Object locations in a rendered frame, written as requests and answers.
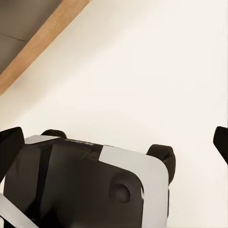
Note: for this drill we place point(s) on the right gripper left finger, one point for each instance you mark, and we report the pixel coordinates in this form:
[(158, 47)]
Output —
[(11, 143)]

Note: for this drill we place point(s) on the cabinet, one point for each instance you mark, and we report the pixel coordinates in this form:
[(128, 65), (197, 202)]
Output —
[(19, 21)]

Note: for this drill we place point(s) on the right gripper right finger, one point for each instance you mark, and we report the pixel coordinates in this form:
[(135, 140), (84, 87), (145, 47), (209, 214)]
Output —
[(220, 141)]

